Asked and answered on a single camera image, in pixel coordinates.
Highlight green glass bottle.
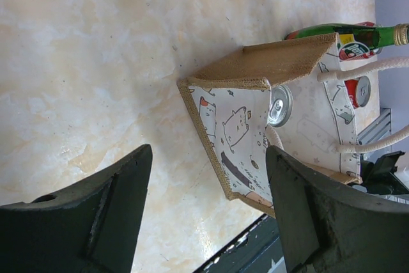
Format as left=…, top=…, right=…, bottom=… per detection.
left=285, top=23, right=408, bottom=61

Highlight canvas bag with cartoon print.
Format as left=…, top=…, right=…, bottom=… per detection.
left=178, top=33, right=408, bottom=216

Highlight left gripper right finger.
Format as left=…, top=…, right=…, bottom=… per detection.
left=266, top=146, right=408, bottom=272

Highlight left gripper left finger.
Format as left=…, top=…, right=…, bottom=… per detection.
left=1, top=144, right=153, bottom=272

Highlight red cola can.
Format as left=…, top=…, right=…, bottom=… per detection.
left=344, top=76, right=371, bottom=109
left=356, top=21, right=381, bottom=27
left=268, top=85, right=293, bottom=127

